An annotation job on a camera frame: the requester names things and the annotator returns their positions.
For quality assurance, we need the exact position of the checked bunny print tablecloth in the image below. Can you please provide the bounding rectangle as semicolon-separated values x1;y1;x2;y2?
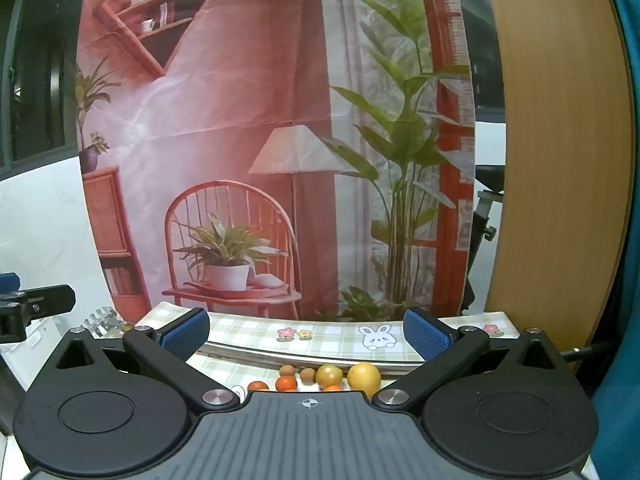
135;302;523;397

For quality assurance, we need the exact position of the yellow green round fruit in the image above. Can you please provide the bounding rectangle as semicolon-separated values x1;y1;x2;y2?
316;363;345;389

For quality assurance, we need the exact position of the wooden board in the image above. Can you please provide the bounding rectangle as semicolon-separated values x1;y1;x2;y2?
477;0;637;358

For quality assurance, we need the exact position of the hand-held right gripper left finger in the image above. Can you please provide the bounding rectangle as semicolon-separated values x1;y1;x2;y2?
52;308;242;416

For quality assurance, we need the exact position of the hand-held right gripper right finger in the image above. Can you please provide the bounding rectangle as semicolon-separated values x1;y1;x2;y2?
372;308;576;413

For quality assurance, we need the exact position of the printed room scene backdrop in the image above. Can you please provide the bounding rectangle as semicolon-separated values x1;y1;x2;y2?
75;0;476;322

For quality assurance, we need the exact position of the yellow lemon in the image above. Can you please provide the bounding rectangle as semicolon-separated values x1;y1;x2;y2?
347;362;382;392

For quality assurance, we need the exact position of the telescopic metal pole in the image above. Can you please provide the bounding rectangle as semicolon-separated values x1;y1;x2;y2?
82;306;601;376

